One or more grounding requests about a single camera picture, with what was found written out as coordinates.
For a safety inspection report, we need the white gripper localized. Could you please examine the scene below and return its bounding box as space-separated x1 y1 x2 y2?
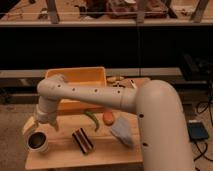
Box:
22 106 59 136

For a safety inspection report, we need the white metal cup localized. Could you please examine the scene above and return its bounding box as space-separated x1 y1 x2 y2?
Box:
26 132 48 153

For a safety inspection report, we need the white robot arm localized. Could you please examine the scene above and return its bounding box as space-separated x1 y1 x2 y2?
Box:
23 74 196 171

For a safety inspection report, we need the yellow plastic tray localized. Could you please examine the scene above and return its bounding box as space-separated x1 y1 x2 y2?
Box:
45 66 107 113

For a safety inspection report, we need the striped brown sponge block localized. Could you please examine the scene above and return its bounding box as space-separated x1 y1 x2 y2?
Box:
72 128 94 155

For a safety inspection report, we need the green chili pepper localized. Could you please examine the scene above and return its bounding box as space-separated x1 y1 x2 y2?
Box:
84 110 100 131

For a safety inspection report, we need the light blue cloth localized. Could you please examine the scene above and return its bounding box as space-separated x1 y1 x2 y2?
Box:
110 116 134 148

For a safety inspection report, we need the blue foot pedal box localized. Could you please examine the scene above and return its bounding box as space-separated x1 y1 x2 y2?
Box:
187 122 209 141

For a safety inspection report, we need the wooden shelf rail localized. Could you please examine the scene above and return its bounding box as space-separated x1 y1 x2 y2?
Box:
0 67 182 79

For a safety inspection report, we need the black floor cable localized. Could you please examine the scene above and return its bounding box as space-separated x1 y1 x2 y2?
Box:
193 99 213 163

